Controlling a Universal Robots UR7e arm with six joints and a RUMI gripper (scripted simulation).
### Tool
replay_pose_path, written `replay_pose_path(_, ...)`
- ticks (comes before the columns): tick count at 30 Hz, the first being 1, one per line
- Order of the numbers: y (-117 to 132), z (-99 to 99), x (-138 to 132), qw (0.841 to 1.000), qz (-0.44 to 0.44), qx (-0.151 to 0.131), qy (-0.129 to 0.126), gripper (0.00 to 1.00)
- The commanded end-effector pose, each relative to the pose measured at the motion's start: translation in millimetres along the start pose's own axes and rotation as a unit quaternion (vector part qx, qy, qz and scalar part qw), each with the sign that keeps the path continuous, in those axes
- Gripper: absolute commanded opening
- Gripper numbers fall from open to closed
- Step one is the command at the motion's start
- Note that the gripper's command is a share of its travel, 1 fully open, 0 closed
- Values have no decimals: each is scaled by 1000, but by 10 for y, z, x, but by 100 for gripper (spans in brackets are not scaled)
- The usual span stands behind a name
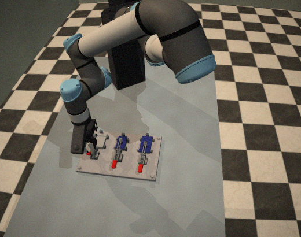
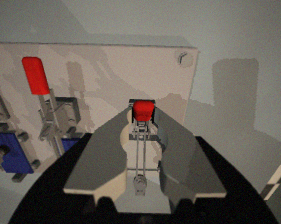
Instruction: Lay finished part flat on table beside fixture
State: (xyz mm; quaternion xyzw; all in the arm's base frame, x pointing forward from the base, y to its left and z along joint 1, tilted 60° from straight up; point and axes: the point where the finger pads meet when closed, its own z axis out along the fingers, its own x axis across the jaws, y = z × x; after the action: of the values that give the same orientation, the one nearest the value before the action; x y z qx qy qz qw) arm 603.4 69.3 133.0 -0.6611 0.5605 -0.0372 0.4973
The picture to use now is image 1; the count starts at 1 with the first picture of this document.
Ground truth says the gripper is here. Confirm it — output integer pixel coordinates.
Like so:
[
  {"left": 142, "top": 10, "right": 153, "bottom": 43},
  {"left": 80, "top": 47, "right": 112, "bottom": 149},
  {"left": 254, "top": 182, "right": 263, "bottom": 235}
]
[{"left": 71, "top": 112, "right": 98, "bottom": 155}]

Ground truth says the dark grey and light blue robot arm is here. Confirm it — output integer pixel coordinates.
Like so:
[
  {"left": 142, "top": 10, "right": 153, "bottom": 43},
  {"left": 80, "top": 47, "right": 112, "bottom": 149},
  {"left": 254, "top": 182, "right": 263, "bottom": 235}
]
[{"left": 60, "top": 0, "right": 216, "bottom": 123}]

